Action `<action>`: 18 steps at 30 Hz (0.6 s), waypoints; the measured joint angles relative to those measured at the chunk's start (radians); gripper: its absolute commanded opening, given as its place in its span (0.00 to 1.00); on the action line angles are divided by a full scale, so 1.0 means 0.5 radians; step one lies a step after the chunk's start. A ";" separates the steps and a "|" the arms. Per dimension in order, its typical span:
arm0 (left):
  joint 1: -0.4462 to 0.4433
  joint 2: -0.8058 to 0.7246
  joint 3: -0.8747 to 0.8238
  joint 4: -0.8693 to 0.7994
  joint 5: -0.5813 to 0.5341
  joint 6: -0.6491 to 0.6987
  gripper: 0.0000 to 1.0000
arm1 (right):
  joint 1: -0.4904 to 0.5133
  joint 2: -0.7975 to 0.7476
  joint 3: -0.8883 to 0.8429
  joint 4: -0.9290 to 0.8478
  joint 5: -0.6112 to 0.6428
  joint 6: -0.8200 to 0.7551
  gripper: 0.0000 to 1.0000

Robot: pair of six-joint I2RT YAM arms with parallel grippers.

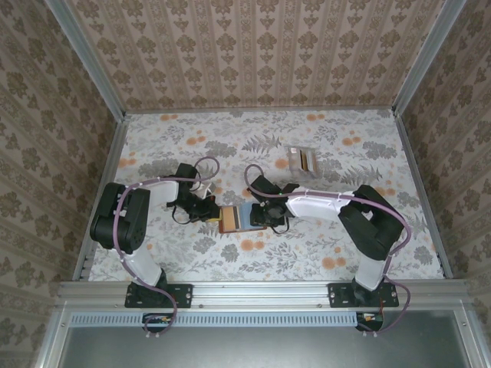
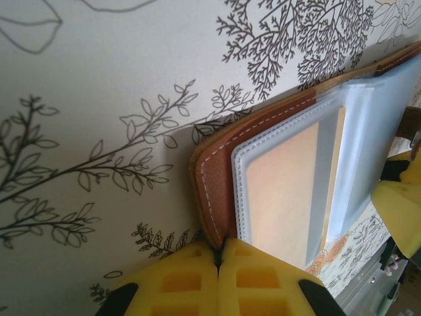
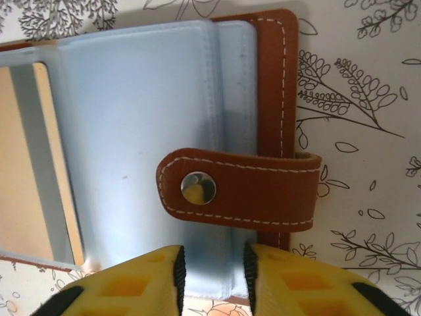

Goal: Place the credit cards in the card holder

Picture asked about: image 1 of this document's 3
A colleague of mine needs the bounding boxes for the thin black right gripper cable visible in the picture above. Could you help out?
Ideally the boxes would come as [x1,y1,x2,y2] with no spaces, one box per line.
[270,214,291,235]

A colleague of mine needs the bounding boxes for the clear acrylic card stand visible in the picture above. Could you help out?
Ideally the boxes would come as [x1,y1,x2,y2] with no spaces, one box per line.
[286,144,319,179]

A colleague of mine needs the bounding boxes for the brown leather card holder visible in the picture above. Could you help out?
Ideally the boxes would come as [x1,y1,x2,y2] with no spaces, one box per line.
[216,202,269,235]

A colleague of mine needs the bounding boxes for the grey metal panel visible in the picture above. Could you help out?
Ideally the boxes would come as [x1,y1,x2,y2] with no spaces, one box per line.
[36,302,486,368]

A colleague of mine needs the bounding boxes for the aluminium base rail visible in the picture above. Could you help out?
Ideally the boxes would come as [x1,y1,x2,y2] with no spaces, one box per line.
[56,281,471,307]

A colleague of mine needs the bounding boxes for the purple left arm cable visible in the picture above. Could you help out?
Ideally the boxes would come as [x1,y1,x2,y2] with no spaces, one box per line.
[114,156,220,340]

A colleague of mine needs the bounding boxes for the aluminium table side rail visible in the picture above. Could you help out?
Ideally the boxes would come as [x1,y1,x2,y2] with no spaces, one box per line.
[74,114,130,283]
[394,110,454,280]

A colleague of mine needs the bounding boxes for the aluminium frame post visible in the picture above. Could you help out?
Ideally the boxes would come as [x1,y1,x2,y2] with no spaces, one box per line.
[393,0,469,116]
[44,0,127,120]

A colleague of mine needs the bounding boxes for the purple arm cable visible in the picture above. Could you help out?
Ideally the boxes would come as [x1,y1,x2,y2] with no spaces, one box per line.
[114,156,220,340]
[244,164,414,338]

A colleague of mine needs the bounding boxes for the thin aluminium table rail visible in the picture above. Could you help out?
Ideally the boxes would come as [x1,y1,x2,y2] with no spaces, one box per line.
[124,108,396,114]

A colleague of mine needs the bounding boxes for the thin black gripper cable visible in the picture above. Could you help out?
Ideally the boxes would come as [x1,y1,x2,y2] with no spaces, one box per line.
[170,205,200,225]
[270,214,291,235]

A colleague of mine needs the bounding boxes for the black cable connector port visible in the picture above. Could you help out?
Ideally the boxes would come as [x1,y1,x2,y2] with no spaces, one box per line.
[142,312,173,333]
[355,310,384,331]

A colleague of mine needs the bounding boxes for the slotted white cable duct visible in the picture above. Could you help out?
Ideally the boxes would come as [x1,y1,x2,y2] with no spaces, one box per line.
[71,310,365,328]

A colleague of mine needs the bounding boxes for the thin black left gripper cable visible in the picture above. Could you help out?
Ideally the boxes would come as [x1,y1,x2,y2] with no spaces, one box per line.
[170,205,200,225]

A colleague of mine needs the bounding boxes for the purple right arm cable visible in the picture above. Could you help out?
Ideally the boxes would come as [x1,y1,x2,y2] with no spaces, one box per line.
[244,164,414,338]

